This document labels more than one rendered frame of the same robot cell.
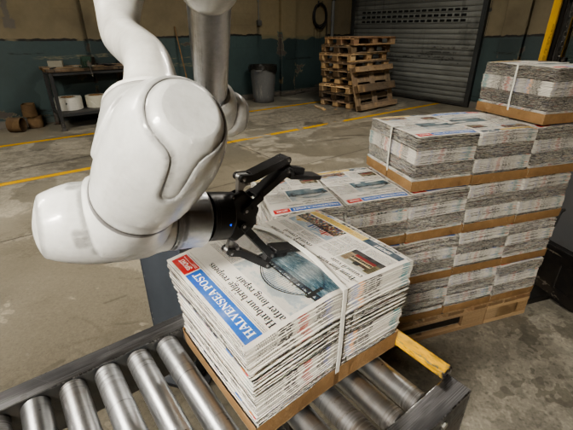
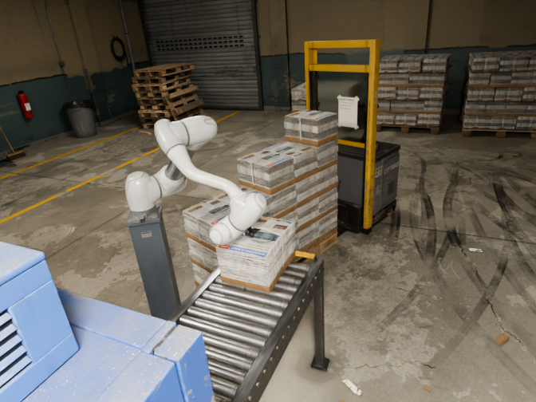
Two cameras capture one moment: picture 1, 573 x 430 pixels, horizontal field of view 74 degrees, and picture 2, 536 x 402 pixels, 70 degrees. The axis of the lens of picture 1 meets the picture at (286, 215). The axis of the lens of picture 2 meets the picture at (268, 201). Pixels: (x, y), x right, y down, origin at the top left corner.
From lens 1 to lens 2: 1.38 m
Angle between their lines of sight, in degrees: 23
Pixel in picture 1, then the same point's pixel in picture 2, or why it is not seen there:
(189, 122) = (262, 202)
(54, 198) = (222, 227)
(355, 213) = not seen: hidden behind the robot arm
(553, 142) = (325, 152)
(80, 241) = (230, 236)
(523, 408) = (348, 284)
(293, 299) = (269, 242)
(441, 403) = (316, 265)
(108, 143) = (247, 210)
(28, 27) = not seen: outside the picture
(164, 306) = (158, 297)
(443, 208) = (286, 198)
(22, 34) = not seen: outside the picture
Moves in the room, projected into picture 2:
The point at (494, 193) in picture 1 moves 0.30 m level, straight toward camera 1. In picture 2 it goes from (307, 183) to (309, 199)
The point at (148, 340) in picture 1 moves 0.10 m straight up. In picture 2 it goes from (205, 287) to (202, 271)
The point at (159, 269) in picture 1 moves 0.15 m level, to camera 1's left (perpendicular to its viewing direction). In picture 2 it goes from (154, 275) to (130, 283)
